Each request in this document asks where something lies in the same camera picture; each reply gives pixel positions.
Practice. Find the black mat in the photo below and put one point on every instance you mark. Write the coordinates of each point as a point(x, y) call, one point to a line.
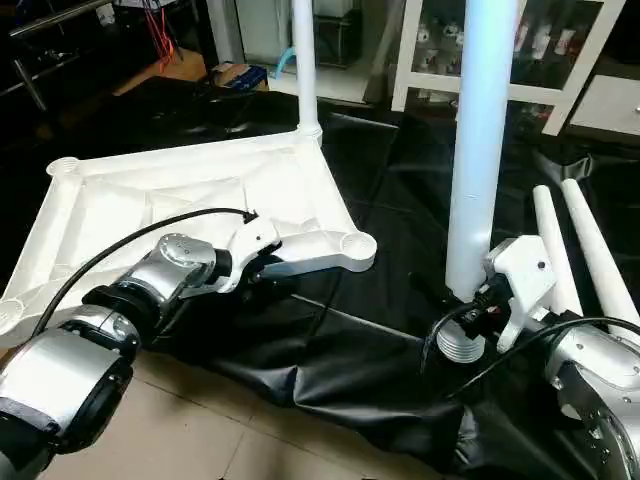
point(380, 380)

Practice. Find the black thin rod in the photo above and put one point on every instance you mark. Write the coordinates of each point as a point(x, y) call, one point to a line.
point(60, 18)

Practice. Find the grey metal post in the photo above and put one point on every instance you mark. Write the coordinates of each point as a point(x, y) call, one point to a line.
point(30, 85)

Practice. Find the white glass-door cabinet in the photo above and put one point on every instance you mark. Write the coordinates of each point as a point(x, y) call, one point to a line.
point(560, 60)

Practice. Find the white plastic table leg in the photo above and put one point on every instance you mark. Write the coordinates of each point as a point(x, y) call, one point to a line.
point(305, 70)
point(598, 245)
point(480, 150)
point(555, 240)

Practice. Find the white drawer unit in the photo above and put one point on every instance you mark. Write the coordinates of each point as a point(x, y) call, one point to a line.
point(620, 105)

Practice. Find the white plastic table top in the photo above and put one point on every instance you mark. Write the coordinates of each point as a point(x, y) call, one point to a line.
point(200, 185)

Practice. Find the grey metal stand pole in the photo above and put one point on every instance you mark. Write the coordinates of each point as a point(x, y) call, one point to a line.
point(225, 30)

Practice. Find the teal and white pole tool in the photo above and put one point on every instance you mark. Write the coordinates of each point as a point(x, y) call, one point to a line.
point(285, 62)

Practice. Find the blue box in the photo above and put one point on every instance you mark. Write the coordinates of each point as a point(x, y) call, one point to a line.
point(240, 77)

